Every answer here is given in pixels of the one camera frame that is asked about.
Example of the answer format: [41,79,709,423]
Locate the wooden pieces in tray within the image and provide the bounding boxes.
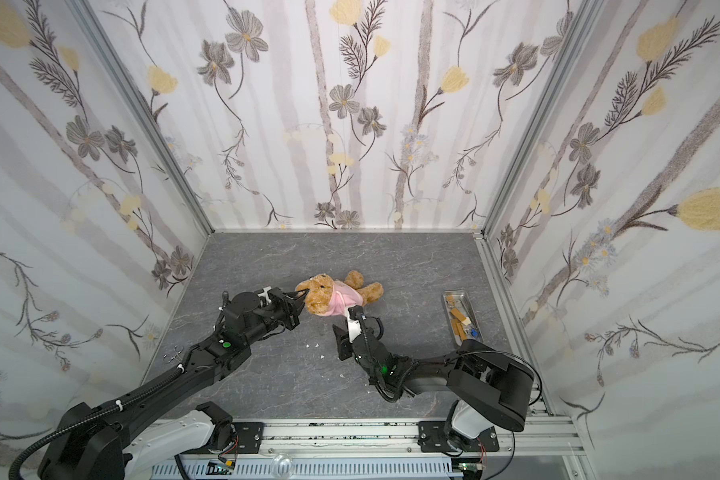
[446,295,480,344]

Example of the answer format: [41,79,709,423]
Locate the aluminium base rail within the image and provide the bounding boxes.
[146,416,595,479]

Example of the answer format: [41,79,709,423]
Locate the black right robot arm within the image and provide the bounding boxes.
[332,306,536,432]

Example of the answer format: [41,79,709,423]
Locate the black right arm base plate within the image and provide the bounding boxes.
[417,420,500,455]

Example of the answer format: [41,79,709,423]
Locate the metal tray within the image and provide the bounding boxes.
[442,290,485,349]

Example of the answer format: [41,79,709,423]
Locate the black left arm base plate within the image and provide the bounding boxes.
[206,422,265,455]

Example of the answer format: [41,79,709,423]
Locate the black corrugated cable conduit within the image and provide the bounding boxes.
[8,359,187,480]

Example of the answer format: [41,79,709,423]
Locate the brown plush teddy bear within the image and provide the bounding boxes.
[296,270,384,317]

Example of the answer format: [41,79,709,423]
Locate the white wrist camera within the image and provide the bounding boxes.
[346,305,365,343]
[255,286,272,305]

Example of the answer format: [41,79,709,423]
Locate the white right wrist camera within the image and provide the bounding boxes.
[346,305,365,343]

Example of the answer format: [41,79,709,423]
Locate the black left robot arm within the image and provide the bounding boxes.
[37,287,307,479]

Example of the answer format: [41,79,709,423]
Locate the pink bear hoodie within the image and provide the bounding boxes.
[325,281,365,316]

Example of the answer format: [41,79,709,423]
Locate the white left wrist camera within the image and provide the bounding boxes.
[255,286,272,305]

